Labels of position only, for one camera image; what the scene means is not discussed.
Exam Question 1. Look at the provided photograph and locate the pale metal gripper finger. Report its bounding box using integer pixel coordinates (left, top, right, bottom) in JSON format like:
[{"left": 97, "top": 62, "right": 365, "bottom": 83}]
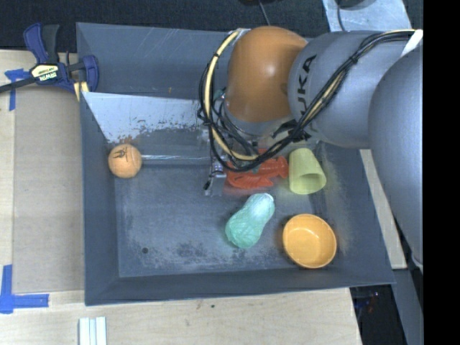
[{"left": 205, "top": 163, "right": 227, "bottom": 198}]

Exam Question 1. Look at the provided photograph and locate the red toy lobster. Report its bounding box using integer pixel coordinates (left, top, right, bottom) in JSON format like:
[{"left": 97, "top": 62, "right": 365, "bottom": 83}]
[{"left": 223, "top": 148, "right": 290, "bottom": 190}]

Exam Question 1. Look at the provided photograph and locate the green toy cabbage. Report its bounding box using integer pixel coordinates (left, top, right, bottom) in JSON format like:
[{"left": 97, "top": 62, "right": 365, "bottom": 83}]
[{"left": 224, "top": 192, "right": 276, "bottom": 249}]

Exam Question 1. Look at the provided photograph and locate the grey metal bin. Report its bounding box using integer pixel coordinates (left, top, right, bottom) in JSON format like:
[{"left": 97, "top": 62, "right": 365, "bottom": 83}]
[{"left": 75, "top": 22, "right": 397, "bottom": 307}]

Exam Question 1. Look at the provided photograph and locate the yellow-green plastic cup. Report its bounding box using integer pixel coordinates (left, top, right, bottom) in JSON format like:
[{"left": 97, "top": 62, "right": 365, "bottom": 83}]
[{"left": 287, "top": 147, "right": 328, "bottom": 196}]

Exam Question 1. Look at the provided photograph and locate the orange ball with black print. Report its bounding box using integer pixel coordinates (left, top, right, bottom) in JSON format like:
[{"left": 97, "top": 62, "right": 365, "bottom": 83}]
[{"left": 107, "top": 143, "right": 143, "bottom": 179}]

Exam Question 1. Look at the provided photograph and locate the orange plastic bowl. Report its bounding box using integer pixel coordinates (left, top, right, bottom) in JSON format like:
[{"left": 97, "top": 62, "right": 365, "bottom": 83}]
[{"left": 282, "top": 213, "right": 338, "bottom": 270}]

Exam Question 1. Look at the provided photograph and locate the pale brown flat board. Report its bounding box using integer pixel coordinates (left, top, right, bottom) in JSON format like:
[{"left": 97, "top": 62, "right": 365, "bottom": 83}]
[{"left": 11, "top": 84, "right": 87, "bottom": 295}]

